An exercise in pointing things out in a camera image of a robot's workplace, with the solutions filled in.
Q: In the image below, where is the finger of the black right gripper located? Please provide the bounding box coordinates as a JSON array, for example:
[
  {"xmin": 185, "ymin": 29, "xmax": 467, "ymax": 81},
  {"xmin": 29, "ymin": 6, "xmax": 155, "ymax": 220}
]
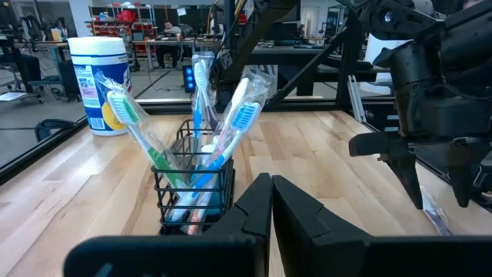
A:
[
  {"xmin": 386, "ymin": 153, "xmax": 424, "ymax": 211},
  {"xmin": 447, "ymin": 153, "xmax": 476, "ymax": 209}
]

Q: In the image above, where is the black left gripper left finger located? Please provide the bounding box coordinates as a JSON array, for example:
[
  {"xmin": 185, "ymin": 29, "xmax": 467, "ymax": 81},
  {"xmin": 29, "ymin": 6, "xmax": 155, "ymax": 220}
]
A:
[{"xmin": 63, "ymin": 172, "xmax": 274, "ymax": 277}]

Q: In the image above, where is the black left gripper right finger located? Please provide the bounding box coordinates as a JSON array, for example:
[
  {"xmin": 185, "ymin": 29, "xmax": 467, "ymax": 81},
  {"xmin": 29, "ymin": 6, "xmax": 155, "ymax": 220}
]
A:
[{"xmin": 271, "ymin": 175, "xmax": 492, "ymax": 277}]

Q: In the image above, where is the blue toothbrush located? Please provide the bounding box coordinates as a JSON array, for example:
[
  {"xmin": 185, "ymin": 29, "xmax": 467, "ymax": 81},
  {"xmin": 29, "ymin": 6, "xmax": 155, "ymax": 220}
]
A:
[
  {"xmin": 191, "ymin": 52, "xmax": 216, "ymax": 139},
  {"xmin": 167, "ymin": 100, "xmax": 262, "ymax": 224}
]

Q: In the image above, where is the green toothbrush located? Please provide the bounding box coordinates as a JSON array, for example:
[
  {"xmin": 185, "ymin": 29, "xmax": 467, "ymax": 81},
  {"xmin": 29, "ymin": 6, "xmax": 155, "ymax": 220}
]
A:
[{"xmin": 94, "ymin": 71, "xmax": 189, "ymax": 192}]

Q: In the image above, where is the black box with blue lights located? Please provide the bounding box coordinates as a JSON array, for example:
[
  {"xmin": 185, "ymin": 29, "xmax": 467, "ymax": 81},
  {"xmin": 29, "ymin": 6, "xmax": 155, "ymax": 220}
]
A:
[{"xmin": 181, "ymin": 64, "xmax": 197, "ymax": 94}]

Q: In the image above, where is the background desk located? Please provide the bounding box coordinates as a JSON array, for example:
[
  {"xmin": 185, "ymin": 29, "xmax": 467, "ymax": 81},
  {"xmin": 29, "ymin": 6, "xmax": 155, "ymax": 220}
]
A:
[{"xmin": 130, "ymin": 37, "xmax": 203, "ymax": 72}]

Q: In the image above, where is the person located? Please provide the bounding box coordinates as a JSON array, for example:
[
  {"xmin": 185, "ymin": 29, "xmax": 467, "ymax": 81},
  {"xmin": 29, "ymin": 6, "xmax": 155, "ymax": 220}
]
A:
[{"xmin": 155, "ymin": 19, "xmax": 185, "ymax": 70}]

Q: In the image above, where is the white yellow blue wipes canister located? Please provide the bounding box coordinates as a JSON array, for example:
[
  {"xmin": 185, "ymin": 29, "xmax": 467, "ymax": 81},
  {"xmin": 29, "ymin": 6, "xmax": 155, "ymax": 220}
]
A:
[{"xmin": 67, "ymin": 36, "xmax": 134, "ymax": 137}]

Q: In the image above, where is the red storage shelving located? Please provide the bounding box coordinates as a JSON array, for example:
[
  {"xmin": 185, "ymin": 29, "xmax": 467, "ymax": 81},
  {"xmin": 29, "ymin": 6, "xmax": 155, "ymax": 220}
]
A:
[{"xmin": 90, "ymin": 2, "xmax": 157, "ymax": 57}]

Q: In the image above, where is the black wire toothbrush caddy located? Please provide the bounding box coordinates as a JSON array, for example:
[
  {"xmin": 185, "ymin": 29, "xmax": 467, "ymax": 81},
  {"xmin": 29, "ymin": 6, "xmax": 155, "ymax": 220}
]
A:
[{"xmin": 151, "ymin": 118, "xmax": 236, "ymax": 236}]

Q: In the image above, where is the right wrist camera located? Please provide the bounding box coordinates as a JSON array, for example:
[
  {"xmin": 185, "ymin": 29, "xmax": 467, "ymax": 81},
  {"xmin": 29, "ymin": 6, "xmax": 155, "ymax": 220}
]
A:
[{"xmin": 337, "ymin": 0, "xmax": 449, "ymax": 42}]

